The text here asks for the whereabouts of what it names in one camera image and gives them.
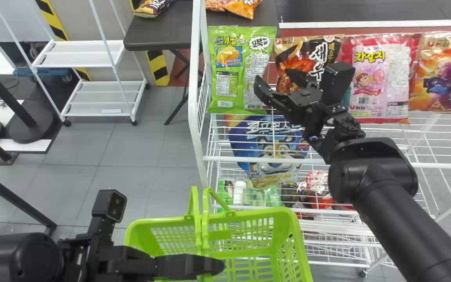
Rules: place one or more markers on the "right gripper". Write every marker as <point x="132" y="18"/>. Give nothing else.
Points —
<point x="302" y="102"/>

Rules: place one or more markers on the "white bottle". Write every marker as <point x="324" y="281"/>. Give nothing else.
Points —
<point x="239" y="192"/>

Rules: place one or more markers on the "brown snack packet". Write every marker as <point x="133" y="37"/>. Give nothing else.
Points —
<point x="294" y="51"/>

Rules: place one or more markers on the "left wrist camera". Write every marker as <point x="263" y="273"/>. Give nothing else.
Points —
<point x="109" y="205"/>

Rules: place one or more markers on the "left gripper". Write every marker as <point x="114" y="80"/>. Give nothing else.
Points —
<point x="125" y="264"/>

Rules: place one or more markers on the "green snack packet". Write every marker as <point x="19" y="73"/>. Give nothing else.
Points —
<point x="241" y="70"/>

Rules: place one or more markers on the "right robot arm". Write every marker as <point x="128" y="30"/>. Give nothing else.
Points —
<point x="390" y="211"/>

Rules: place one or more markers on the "dark side table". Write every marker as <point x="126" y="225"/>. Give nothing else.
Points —
<point x="163" y="31"/>

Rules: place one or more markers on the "striped post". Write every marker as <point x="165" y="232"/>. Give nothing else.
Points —
<point x="158" y="66"/>
<point x="59" y="27"/>

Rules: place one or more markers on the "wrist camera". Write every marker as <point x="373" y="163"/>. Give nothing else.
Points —
<point x="109" y="205"/>
<point x="337" y="80"/>

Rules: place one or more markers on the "green basket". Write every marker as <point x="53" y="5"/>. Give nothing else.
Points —
<point x="257" y="239"/>

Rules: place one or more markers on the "pink snack packet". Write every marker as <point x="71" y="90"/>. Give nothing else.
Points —
<point x="382" y="78"/>

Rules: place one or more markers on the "blue cereal bag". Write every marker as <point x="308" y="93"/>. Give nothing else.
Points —
<point x="264" y="145"/>

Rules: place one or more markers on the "red snack packet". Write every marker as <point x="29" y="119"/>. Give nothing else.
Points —
<point x="317" y="188"/>

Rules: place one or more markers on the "orange snack packet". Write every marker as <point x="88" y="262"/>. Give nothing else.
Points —
<point x="237" y="6"/>
<point x="442" y="74"/>

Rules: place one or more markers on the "black yellow snack packet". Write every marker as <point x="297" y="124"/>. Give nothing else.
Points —
<point x="151" y="6"/>

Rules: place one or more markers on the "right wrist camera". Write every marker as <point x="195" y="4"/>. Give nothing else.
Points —
<point x="337" y="80"/>

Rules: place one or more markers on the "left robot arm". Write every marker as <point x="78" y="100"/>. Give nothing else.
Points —
<point x="18" y="258"/>

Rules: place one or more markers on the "white shelf trolley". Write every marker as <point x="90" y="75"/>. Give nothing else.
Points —
<point x="92" y="96"/>

